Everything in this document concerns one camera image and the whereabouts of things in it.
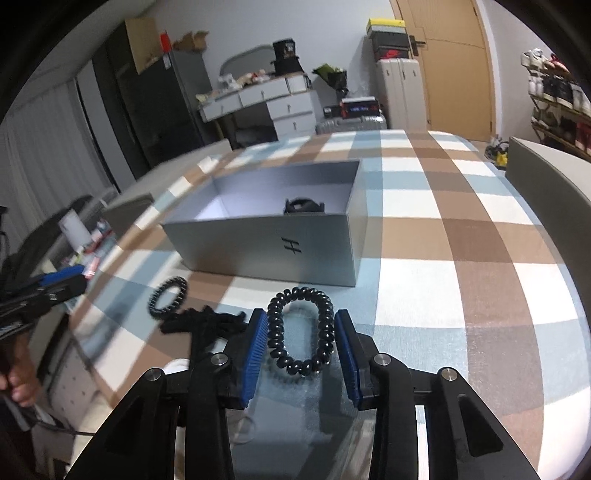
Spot yellow lid shoe box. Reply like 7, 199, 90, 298
366, 17, 407, 36

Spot black box with red label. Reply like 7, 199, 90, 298
339, 97, 382, 120

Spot black shoe box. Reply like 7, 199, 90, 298
369, 33, 413, 62

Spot open cardboard box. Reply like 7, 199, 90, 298
172, 30, 209, 52

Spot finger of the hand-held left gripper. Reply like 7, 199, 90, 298
0, 282, 88, 326
37, 265, 88, 291

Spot dark tall cabinet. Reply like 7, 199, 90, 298
92, 23, 218, 181

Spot black hair accessory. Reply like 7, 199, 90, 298
283, 198, 326, 216

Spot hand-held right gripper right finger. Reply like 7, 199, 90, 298
335, 308, 541, 480

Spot shoes on floor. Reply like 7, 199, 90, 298
484, 136, 509, 168

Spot wooden door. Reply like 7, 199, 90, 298
390, 0, 497, 141

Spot black cable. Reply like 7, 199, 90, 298
18, 413, 99, 437

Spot silver suitcase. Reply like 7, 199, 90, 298
315, 115, 389, 136

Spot small black spiral hair tie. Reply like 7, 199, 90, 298
148, 275, 189, 317

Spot grey arched mirror frame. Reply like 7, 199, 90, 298
219, 45, 278, 88

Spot black banana hair clip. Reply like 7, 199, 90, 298
159, 305, 247, 365

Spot person's left hand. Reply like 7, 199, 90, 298
0, 342, 42, 409

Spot black hat box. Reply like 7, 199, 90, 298
270, 41, 306, 77

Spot grey bedside cabinet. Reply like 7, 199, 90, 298
504, 136, 591, 259

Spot dark wrapped flower bouquet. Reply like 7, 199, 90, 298
312, 65, 349, 97

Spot grey curtain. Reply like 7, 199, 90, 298
0, 76, 121, 222

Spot white dresser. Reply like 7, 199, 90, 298
198, 74, 321, 139

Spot wooden shoe rack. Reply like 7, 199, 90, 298
522, 46, 591, 162

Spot grey cardboard box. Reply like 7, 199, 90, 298
161, 159, 370, 288

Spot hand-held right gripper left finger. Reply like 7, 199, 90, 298
65, 308, 269, 480

